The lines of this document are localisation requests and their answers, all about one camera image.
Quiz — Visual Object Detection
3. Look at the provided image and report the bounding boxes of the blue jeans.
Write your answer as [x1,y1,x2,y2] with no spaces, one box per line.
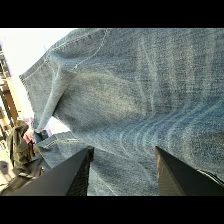
[18,27,224,197]

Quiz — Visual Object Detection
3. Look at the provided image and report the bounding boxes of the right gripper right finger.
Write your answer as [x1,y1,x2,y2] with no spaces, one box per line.
[154,145,224,197]

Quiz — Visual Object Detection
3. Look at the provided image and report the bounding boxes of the olive green garment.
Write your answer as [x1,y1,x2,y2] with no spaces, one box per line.
[6,119,45,183]

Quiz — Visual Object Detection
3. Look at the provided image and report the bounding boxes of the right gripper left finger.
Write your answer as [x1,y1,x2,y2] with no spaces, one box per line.
[12,146,95,197]

